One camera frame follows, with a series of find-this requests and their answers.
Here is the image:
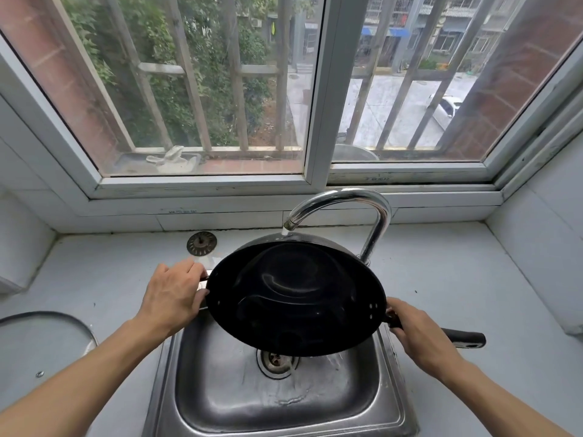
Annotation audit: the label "person's right hand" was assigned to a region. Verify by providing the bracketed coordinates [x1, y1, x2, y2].
[384, 297, 470, 383]

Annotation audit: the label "white framed window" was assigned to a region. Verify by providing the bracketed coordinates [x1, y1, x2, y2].
[0, 0, 583, 201]

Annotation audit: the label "black sink stopper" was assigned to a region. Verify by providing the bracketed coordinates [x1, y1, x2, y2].
[186, 231, 218, 257]

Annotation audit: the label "person's left hand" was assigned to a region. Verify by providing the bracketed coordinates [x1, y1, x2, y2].
[136, 258, 210, 340]

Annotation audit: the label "white car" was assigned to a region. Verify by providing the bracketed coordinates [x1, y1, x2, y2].
[428, 95, 463, 132]

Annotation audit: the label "metal window security bars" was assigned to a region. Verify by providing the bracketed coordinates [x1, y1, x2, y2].
[59, 0, 497, 153]

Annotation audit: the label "black wok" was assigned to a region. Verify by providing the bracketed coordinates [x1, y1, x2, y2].
[198, 231, 487, 358]

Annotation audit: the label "white rag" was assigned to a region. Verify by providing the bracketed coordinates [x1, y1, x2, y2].
[145, 145, 201, 174]

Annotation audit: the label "grey metal basin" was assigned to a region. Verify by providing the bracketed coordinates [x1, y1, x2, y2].
[332, 143, 381, 162]

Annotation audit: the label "person's left forearm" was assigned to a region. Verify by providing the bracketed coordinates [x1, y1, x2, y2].
[0, 316, 165, 437]

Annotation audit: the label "person's right forearm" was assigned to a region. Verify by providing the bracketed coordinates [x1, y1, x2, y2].
[442, 361, 574, 437]

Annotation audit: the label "chrome curved faucet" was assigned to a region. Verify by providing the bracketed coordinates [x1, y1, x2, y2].
[282, 188, 392, 267]

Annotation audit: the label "round glass lid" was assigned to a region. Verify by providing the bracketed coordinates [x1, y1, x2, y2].
[0, 311, 99, 396]

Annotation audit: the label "stainless steel sink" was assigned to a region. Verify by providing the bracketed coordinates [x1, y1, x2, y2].
[141, 268, 420, 437]

